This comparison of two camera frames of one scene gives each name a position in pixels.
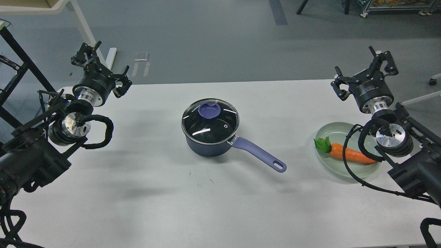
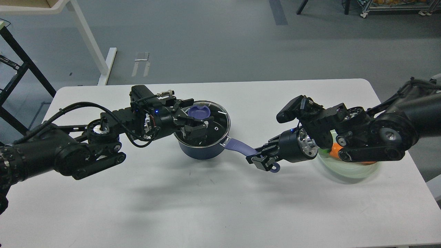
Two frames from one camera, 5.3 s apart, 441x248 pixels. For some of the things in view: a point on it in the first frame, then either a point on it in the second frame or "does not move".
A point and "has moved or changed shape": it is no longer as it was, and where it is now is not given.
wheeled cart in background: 427,7 does not move
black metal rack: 4,113 does not move
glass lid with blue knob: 210,121 has moved or changed shape
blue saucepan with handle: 212,150 has moved or changed shape
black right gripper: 370,89 to 295,145
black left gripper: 95,85 to 165,120
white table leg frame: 77,12 does not move
